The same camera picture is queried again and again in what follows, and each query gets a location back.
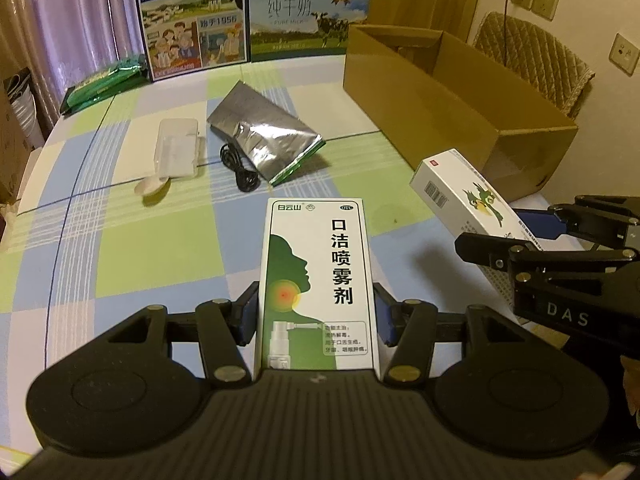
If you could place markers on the checked tablecloth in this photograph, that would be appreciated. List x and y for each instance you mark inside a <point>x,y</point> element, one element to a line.
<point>84,251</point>

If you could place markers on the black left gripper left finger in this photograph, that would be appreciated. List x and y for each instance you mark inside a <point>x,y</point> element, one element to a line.
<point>143,381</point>

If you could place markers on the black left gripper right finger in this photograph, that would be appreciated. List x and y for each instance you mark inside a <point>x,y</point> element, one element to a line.
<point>489,381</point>

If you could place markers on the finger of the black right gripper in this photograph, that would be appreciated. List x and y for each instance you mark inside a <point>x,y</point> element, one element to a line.
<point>507,255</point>
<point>602,219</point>

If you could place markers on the small white plastic spoon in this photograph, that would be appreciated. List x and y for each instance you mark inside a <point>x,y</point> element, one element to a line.
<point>149,186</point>

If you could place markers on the green white throat spray box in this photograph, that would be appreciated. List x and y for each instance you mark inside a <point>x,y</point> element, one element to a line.
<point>315,299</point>

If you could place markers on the clear plastic case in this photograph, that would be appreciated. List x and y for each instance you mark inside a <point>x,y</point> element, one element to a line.
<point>178,147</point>

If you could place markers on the blue cartoon milk carton box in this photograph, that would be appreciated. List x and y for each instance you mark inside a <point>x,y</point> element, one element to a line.
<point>187,36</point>

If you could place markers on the light blue milk gift box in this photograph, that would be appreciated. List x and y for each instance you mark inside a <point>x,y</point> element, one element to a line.
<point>298,28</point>

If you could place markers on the purple curtain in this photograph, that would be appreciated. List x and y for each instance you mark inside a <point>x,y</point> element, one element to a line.
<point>63,41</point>

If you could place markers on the brown cardboard side boxes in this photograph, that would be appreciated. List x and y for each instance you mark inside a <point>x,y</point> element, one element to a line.
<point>20,131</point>

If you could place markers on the white dragon logo ointment box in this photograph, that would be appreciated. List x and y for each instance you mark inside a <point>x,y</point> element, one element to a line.
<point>464,201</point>

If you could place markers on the silver foil pouch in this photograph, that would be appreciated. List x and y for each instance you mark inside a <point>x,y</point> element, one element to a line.
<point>275,141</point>

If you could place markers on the brown cardboard box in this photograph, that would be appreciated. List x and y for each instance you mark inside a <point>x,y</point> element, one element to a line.
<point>429,91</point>

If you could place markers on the green wet wipes pack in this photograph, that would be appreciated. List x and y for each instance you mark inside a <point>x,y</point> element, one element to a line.
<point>121,76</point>

